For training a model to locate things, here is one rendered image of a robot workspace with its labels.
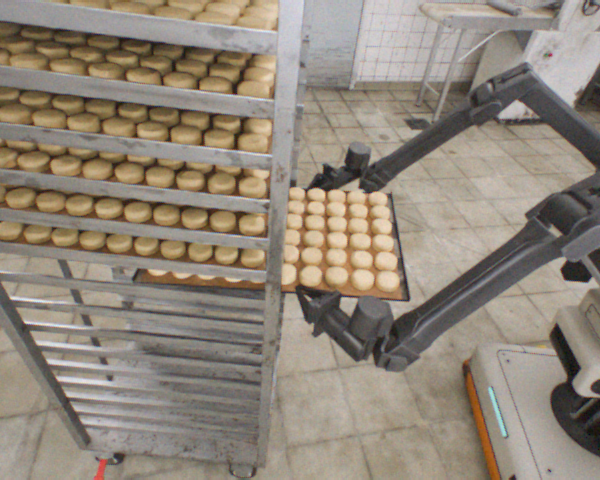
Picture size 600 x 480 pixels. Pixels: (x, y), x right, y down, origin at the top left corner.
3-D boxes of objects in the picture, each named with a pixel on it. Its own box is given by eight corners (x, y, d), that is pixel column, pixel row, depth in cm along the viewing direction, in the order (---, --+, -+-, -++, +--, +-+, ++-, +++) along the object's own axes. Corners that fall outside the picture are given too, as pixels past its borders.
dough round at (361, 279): (346, 285, 89) (347, 279, 87) (356, 271, 92) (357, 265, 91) (367, 294, 87) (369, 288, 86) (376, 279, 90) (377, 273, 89)
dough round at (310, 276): (316, 268, 92) (316, 262, 91) (324, 284, 89) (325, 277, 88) (296, 274, 91) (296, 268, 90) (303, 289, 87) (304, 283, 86)
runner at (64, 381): (271, 398, 121) (272, 393, 119) (270, 408, 119) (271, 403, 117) (56, 376, 121) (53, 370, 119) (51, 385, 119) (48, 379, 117)
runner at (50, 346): (274, 365, 109) (275, 359, 108) (273, 375, 107) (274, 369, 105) (36, 340, 109) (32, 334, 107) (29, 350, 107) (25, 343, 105)
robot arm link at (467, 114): (507, 113, 97) (501, 89, 104) (493, 96, 95) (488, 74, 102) (370, 200, 125) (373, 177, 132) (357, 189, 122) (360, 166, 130)
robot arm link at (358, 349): (355, 370, 76) (374, 358, 80) (367, 345, 72) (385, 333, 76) (330, 345, 80) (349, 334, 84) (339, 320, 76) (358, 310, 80)
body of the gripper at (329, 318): (308, 333, 85) (333, 357, 81) (312, 301, 79) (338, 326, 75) (330, 317, 89) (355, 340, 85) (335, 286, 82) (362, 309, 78)
